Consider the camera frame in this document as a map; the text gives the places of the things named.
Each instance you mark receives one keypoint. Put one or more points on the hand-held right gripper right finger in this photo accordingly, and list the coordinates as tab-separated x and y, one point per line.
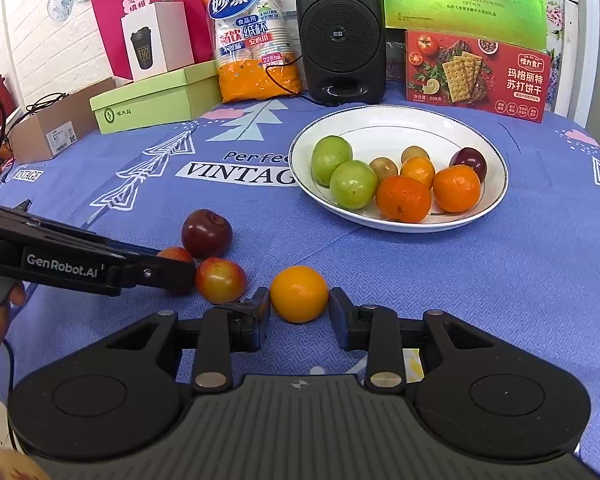
337	317

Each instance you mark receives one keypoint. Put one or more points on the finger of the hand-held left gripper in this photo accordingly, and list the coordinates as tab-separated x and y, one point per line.
155	277
130	251

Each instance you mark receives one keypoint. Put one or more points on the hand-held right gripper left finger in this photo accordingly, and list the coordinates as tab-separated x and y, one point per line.
264	316

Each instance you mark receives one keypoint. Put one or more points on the red yellow plum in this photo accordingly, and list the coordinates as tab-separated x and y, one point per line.
221	281
176	254

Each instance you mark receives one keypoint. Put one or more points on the dark red plum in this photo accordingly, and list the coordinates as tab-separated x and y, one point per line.
471	159
206	233

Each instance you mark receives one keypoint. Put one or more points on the green apple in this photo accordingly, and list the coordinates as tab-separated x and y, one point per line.
331	160
353	186

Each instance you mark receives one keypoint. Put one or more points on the large orange mandarin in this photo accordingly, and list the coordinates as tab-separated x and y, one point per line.
403	199

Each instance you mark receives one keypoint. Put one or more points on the small brown kiwi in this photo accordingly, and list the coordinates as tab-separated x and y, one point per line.
414	152
383	167

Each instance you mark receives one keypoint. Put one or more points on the small orange mandarin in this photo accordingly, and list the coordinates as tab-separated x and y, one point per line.
418	171

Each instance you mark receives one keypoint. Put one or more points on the white plate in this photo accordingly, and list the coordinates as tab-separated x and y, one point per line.
460	132

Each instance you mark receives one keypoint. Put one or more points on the brown cardboard box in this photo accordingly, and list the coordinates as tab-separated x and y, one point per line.
30	135

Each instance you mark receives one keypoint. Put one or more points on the green lidded box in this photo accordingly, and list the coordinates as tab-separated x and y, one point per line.
145	105

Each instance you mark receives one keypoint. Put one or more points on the blue printed tablecloth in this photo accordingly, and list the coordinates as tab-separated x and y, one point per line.
480	270

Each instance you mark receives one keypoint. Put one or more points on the orange paper cup package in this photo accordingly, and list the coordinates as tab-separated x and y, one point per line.
240	80

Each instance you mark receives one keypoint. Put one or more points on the pink paper bag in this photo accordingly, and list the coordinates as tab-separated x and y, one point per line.
100	45

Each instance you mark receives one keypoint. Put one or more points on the white cup box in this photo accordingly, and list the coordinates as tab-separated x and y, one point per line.
165	22

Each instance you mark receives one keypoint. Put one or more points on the small round paper fan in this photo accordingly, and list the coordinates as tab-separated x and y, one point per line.
60	2

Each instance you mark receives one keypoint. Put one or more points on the red cracker box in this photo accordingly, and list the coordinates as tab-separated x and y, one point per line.
480	90

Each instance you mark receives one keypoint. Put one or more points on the black speaker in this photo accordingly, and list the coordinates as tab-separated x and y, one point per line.
340	35

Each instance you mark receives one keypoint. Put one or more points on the shiny green gift box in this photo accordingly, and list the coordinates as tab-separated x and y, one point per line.
460	5

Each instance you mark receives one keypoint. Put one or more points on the white door frame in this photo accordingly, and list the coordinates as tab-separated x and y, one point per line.
582	35

